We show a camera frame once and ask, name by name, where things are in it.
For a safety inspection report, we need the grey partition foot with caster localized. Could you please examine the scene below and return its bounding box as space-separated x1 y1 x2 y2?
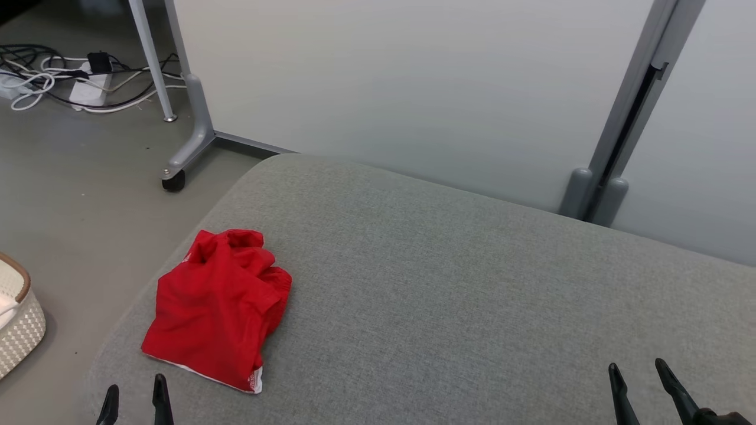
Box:
161 0 217 193

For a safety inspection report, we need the black power adapter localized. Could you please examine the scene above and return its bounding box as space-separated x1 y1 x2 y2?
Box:
86 51 114 75

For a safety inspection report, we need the grey partition post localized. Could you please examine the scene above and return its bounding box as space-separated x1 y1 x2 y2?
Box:
558 0 707 228

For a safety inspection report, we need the white floor cable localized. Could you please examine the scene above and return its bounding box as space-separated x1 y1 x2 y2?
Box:
9 54 188 114

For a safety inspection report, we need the grey partition base rail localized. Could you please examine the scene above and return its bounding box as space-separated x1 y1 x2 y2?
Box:
213 130 297 156

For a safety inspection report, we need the red and white garment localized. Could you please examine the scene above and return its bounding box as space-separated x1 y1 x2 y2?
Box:
141 228 294 395

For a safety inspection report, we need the white socket box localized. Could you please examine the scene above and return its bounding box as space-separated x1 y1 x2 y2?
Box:
0 68 25 101

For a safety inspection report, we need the white woven laundry basket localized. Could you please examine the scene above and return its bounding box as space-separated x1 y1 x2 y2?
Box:
0 252 47 380

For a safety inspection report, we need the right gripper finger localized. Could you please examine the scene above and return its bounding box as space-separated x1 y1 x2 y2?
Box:
608 362 642 425
654 357 702 425

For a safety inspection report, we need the white power strip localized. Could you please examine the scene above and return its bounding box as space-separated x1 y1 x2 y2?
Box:
69 59 114 110

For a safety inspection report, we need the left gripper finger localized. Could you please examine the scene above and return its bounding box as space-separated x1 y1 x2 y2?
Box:
151 372 175 425
96 384 120 425

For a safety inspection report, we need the white table leg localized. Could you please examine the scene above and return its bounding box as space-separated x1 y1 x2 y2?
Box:
128 0 178 123

